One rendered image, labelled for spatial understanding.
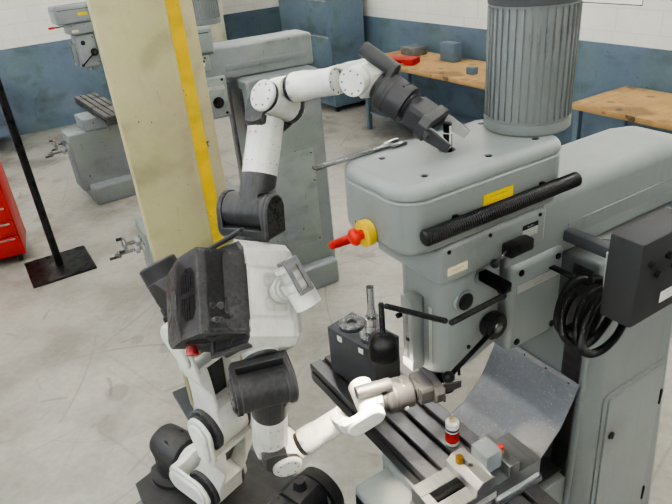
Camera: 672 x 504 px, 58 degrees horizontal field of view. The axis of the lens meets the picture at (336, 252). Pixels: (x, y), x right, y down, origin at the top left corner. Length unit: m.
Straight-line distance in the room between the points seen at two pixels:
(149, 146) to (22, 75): 7.31
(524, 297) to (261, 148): 0.75
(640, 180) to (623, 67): 4.44
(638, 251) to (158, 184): 2.15
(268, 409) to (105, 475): 2.09
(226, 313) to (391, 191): 0.47
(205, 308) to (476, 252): 0.61
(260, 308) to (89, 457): 2.30
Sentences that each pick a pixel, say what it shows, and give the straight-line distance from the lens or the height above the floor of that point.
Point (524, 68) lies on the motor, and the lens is 1.43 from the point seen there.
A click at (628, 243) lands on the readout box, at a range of 1.40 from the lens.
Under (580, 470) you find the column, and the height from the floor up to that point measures 0.78.
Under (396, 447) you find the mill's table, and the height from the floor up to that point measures 0.97.
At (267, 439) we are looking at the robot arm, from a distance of 1.57.
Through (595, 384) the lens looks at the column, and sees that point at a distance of 1.94.
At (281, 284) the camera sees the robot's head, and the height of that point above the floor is 1.62.
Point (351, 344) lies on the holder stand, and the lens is 2.02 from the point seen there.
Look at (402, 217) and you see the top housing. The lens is 1.22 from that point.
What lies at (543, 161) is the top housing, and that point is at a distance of 1.43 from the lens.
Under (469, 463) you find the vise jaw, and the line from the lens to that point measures 1.73.
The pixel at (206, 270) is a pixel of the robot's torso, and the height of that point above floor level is 1.69.
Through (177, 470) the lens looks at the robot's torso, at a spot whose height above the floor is 0.73.
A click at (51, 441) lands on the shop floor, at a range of 3.81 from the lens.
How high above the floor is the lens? 2.35
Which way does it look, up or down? 28 degrees down
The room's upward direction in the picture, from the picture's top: 5 degrees counter-clockwise
